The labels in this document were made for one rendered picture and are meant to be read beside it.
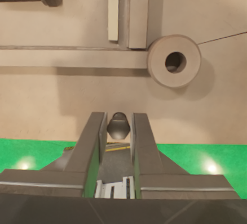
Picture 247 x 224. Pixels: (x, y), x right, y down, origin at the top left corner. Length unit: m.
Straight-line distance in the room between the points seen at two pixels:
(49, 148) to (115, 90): 1.80
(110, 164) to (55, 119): 1.33
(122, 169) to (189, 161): 0.75
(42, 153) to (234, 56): 1.93
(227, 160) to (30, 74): 2.06
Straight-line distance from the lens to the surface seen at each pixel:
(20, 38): 0.19
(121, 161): 1.49
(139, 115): 0.15
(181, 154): 1.92
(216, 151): 2.03
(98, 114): 0.15
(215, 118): 0.20
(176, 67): 0.16
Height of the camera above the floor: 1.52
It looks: 73 degrees down
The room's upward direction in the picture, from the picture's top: 178 degrees counter-clockwise
